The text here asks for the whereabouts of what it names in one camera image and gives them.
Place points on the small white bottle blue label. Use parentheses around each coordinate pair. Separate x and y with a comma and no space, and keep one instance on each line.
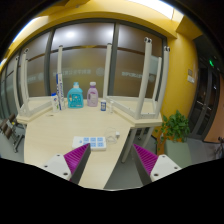
(55,104)

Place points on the white desk leg frame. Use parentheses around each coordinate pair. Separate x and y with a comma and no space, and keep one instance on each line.
(128,146)

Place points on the brown chair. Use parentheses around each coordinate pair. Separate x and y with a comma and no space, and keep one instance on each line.
(13,131)

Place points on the slim white bottle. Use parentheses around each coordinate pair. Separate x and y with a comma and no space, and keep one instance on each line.
(111,108)

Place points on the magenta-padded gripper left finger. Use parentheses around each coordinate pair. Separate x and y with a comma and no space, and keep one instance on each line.
(58,165)

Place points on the white charger block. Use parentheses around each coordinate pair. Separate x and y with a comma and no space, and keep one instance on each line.
(117,134)

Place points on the small jar blue label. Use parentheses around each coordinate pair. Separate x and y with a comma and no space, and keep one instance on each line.
(103,106)

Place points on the dark glass door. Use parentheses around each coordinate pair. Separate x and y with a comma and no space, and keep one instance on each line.
(203,100)

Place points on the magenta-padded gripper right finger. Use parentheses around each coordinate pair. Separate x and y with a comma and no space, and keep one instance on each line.
(164,166)

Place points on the tall white toothpaste box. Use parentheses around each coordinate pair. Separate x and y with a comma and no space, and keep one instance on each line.
(60,91)

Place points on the small upturned white-legged table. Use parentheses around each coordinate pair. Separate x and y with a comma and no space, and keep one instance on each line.
(24,83)

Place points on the purple detergent bottle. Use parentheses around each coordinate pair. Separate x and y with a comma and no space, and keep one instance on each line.
(92,96)

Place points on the potted green plant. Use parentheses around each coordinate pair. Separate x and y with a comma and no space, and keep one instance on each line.
(175,128)

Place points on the large upturned white-legged table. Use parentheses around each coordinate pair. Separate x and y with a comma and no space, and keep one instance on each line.
(145,76)

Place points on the green exit sign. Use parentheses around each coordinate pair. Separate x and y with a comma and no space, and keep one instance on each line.
(211,62)

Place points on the white power strip blue sockets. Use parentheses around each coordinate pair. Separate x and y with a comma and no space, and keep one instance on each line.
(89,142)

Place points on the white wall switch plate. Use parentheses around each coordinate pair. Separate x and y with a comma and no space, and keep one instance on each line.
(190,78)

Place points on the blue detergent bottle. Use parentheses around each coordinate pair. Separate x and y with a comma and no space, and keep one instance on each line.
(75,98)

